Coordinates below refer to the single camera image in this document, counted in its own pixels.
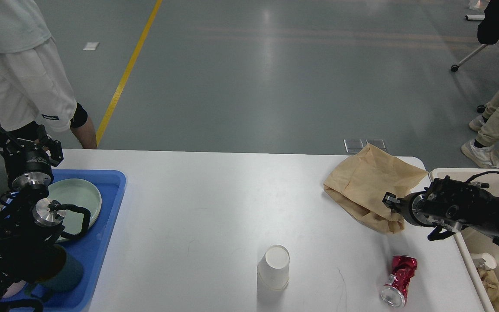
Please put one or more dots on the teal mug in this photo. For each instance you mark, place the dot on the teal mug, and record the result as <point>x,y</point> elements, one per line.
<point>62,274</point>

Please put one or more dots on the white paper cup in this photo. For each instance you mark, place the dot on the white paper cup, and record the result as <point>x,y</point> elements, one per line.
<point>273,268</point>

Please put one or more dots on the crushed red can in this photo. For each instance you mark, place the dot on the crushed red can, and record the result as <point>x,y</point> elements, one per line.
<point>395,291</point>

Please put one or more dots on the office chair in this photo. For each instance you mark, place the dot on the office chair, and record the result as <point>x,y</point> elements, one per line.
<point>492,30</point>

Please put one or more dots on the pink mug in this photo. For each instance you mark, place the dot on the pink mug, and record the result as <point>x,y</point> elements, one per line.
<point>14,289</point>

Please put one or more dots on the brown paper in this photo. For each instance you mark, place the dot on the brown paper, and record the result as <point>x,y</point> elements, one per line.
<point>491,286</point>

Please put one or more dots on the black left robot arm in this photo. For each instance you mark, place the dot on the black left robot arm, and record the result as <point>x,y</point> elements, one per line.
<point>32,265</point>

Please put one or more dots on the paper cup in bin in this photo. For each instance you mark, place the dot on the paper cup in bin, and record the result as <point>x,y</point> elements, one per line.
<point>484,261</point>

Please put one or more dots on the person in beige trousers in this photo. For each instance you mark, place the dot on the person in beige trousers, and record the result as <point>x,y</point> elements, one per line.
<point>486,125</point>

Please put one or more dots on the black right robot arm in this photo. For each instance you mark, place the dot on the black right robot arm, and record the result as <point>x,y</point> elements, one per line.
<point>448,206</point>

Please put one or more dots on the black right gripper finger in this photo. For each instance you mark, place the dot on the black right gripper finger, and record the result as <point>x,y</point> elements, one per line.
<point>394,203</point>

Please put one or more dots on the green plate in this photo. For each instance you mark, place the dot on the green plate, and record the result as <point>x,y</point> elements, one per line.
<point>81,193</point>

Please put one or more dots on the person in white shorts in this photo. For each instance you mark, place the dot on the person in white shorts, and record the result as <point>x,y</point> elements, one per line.
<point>33,81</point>

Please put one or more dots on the brown paper bag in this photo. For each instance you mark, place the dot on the brown paper bag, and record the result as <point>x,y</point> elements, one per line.
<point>359,184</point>

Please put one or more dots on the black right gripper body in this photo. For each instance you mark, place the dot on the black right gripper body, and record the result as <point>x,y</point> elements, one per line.
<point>410,211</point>

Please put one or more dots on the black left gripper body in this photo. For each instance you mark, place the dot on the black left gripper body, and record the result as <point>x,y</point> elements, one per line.
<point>28,168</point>

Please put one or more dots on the blue plastic tray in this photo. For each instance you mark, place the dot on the blue plastic tray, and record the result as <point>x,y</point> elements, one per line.
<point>89,250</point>

